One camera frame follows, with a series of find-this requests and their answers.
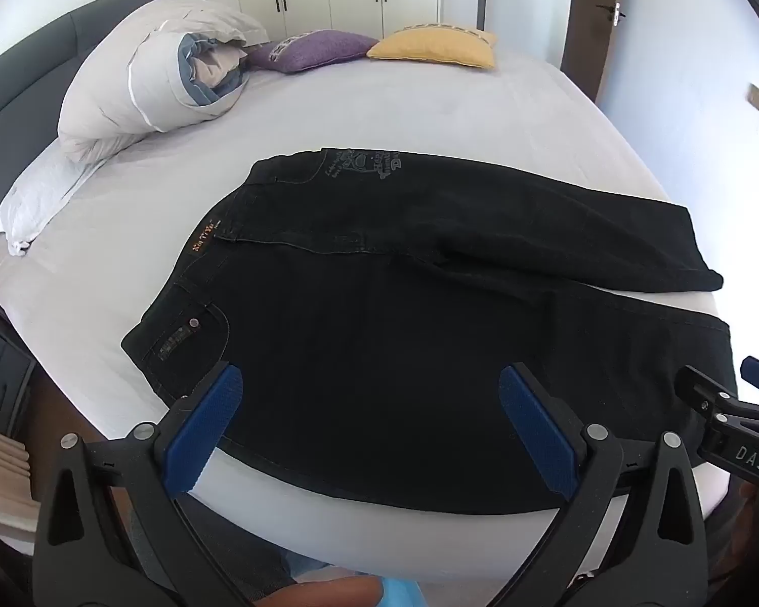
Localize bed with white sheet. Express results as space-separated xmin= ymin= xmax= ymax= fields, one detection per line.
xmin=0 ymin=44 xmax=735 ymax=586

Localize dark nightstand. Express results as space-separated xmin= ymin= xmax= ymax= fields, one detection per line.
xmin=0 ymin=303 xmax=39 ymax=437

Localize dark brown door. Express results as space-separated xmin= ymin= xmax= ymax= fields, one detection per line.
xmin=560 ymin=0 xmax=622 ymax=105

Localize purple cushion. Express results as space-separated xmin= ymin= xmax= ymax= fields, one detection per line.
xmin=246 ymin=29 xmax=381 ymax=74

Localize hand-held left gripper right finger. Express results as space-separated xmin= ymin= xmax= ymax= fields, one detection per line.
xmin=498 ymin=363 xmax=709 ymax=607

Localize blue slipper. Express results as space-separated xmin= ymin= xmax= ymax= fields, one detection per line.
xmin=287 ymin=566 xmax=434 ymax=607

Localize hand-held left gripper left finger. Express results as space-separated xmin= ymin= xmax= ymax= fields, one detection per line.
xmin=31 ymin=360 xmax=247 ymax=607

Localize rolled white duvet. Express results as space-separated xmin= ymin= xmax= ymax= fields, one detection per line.
xmin=57 ymin=0 xmax=273 ymax=162

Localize white pillow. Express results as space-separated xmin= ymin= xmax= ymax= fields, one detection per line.
xmin=0 ymin=136 xmax=111 ymax=257

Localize black pants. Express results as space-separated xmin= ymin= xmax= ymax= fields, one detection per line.
xmin=120 ymin=147 xmax=741 ymax=516

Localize yellow cushion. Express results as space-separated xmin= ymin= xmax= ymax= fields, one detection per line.
xmin=365 ymin=24 xmax=499 ymax=70

